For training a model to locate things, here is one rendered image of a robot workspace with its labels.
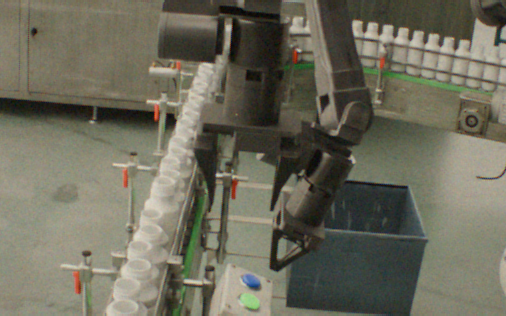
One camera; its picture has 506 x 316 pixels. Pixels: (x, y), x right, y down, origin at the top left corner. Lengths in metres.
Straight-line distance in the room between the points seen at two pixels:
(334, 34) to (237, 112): 0.35
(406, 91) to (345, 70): 1.95
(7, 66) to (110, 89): 0.69
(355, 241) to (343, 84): 0.80
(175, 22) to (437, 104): 2.32
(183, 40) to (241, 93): 0.08
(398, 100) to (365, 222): 0.98
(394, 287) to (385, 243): 0.12
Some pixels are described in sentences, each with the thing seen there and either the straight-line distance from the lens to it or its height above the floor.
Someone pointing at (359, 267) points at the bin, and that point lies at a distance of 1.87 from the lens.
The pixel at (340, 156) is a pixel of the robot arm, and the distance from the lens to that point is 1.08.
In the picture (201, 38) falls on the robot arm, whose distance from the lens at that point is 0.76.
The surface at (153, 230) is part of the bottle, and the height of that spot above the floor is 1.16.
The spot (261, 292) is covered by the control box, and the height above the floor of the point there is 1.10.
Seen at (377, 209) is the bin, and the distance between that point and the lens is 2.14.
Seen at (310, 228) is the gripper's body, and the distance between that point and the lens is 1.10.
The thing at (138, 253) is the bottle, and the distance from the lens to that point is 1.21.
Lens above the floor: 1.75
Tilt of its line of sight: 22 degrees down
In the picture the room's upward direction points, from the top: 6 degrees clockwise
